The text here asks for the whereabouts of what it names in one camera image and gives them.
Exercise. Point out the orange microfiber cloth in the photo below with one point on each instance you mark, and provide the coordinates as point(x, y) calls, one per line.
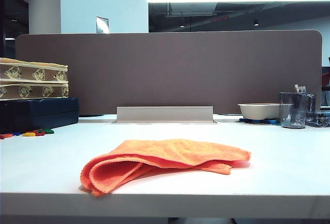
point(167, 151)

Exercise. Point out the yellow letter magnet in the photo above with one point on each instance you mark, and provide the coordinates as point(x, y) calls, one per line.
point(28, 134)

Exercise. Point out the brown desk divider panel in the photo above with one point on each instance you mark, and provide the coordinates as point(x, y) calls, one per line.
point(180, 74)

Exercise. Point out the white paper bowl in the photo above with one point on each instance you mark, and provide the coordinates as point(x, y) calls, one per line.
point(257, 111)

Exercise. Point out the red ceiling sign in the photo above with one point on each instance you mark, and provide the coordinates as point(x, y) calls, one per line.
point(219, 19)

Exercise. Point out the dark blue hard case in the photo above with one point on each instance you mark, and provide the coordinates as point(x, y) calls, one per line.
point(38, 115)

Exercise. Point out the clear plastic measuring cup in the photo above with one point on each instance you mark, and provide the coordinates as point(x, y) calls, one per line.
point(292, 115)

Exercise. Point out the beige bear-print cushion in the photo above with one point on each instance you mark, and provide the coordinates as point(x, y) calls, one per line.
point(36, 91)

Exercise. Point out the utensils in cup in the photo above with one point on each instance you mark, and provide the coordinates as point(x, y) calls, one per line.
point(300, 88)

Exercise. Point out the patterned stacked boxes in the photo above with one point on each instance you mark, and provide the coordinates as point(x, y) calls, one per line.
point(25, 73)

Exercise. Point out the clear plastic jar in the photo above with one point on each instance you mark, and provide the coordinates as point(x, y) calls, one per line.
point(312, 102)

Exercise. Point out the red object behind divider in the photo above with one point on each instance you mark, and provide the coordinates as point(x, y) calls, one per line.
point(326, 80)

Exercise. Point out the framed wall sign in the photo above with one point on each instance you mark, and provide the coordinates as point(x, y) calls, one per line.
point(102, 24)

